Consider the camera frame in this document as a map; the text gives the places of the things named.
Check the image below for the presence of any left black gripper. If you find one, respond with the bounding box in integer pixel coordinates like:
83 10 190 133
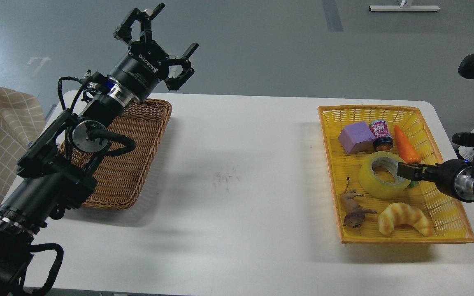
109 3 199 102

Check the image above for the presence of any toy croissant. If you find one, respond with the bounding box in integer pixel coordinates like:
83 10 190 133
378 202 433 236

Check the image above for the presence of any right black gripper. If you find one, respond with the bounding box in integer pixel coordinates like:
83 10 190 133
397 159 474 202

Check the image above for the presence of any yellow plastic basket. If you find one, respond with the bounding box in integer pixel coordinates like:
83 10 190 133
318 105 474 244

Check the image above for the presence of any purple foam block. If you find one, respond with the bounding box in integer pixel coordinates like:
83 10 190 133
338 121 376 155

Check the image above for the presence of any orange toy carrot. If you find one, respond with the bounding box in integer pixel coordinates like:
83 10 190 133
394 125 421 164

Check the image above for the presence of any white stand base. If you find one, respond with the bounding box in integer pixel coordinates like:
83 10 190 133
368 0 440 12

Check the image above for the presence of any small pink can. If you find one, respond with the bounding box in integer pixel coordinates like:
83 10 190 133
369 119 394 152

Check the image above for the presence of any brown toy animal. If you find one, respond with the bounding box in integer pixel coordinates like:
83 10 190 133
340 177 378 229

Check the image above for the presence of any brown wicker basket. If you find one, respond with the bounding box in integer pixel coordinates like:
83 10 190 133
83 99 172 210

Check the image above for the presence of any yellow tape roll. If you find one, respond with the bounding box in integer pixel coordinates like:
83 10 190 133
358 151 411 200

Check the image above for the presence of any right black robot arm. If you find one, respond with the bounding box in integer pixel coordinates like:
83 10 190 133
397 132 474 203

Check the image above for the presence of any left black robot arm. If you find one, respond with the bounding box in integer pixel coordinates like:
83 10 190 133
0 3 198 296

